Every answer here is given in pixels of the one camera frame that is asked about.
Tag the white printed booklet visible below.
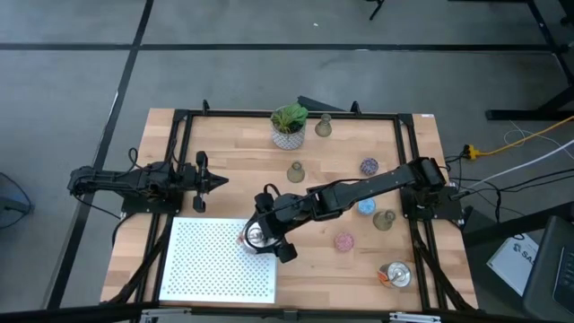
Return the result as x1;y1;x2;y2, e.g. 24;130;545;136
486;232;539;297

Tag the blue grey chair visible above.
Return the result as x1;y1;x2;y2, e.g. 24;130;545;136
0;172;35;230

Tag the black wedge panel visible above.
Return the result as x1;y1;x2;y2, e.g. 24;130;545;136
297;94;346;113

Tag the black floor cable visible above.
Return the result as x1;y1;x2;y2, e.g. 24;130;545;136
443;152;574;225

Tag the potted plant patterned white pot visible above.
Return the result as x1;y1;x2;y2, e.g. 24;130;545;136
269;101;310;152

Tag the silver metal bracket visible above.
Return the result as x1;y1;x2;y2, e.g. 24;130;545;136
138;308;192;323
388;312;443;323

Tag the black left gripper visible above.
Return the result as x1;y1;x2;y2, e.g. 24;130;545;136
178;151;230;214

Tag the silver jar candle holder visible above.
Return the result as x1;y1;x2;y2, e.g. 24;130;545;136
239;220;274;253
378;261;413;289

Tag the black stand leg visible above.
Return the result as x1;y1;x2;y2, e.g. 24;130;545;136
367;0;387;22

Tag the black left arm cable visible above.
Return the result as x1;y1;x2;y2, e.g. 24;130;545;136
127;146;144;171

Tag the blue ball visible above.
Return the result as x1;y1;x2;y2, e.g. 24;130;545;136
357;197;378;216

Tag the black laptop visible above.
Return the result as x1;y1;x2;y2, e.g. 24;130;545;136
522;214;574;322

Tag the black crossbar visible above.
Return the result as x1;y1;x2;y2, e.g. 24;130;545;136
0;301;574;323

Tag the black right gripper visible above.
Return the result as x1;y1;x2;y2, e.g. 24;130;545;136
243;191;313;265

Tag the white cable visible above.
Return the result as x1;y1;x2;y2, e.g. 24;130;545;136
459;138;574;192

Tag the yellow extension cable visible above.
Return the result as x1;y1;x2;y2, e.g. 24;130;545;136
464;115;574;161

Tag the black desk leg frame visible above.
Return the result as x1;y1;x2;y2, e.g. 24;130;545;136
485;0;574;122

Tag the white perforated metal shelf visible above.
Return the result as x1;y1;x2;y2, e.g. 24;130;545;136
159;216;279;305

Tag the pink ball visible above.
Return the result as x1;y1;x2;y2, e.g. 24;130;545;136
334;231;355;253

